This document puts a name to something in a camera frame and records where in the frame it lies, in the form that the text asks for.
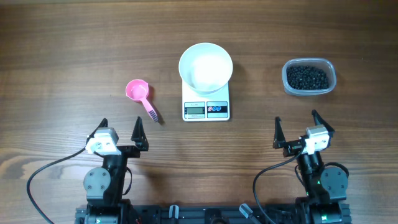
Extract pink plastic measuring scoop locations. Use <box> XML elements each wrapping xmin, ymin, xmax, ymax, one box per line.
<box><xmin>125</xmin><ymin>79</ymin><xmax>159</xmax><ymax>122</ymax></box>

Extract white bowl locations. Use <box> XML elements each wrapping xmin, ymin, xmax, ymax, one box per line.
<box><xmin>178</xmin><ymin>42</ymin><xmax>233</xmax><ymax>93</ymax></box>

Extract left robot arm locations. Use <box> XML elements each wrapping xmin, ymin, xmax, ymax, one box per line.
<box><xmin>75</xmin><ymin>117</ymin><xmax>149</xmax><ymax>224</ymax></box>

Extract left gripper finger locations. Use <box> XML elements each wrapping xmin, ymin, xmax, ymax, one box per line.
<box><xmin>131</xmin><ymin>116</ymin><xmax>149</xmax><ymax>151</ymax></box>
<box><xmin>88</xmin><ymin>118</ymin><xmax>108</xmax><ymax>139</ymax></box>

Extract black beans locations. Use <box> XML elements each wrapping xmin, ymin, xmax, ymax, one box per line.
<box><xmin>287</xmin><ymin>65</ymin><xmax>329</xmax><ymax>90</ymax></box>

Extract right black camera cable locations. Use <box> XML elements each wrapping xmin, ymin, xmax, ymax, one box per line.
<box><xmin>252</xmin><ymin>146</ymin><xmax>306</xmax><ymax>224</ymax></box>

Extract black camera cable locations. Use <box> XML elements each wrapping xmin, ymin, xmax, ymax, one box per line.
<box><xmin>252</xmin><ymin>146</ymin><xmax>306</xmax><ymax>224</ymax></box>
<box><xmin>26</xmin><ymin>147</ymin><xmax>88</xmax><ymax>224</ymax></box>

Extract left black camera cable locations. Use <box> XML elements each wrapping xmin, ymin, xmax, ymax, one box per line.
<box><xmin>26</xmin><ymin>147</ymin><xmax>88</xmax><ymax>224</ymax></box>

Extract white digital kitchen scale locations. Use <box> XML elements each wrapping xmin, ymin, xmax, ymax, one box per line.
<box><xmin>182</xmin><ymin>82</ymin><xmax>230</xmax><ymax>122</ymax></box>

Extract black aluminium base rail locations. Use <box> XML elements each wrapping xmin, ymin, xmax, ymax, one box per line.
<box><xmin>75</xmin><ymin>204</ymin><xmax>352</xmax><ymax>224</ymax></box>

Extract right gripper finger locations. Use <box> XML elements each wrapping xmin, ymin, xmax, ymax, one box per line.
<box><xmin>312</xmin><ymin>110</ymin><xmax>335</xmax><ymax>137</ymax></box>
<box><xmin>273</xmin><ymin>116</ymin><xmax>286</xmax><ymax>149</ymax></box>

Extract clear plastic food container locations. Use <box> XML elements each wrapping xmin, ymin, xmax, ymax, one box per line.
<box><xmin>282</xmin><ymin>58</ymin><xmax>336</xmax><ymax>96</ymax></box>

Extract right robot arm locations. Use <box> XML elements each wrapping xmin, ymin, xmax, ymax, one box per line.
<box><xmin>272</xmin><ymin>110</ymin><xmax>351</xmax><ymax>223</ymax></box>

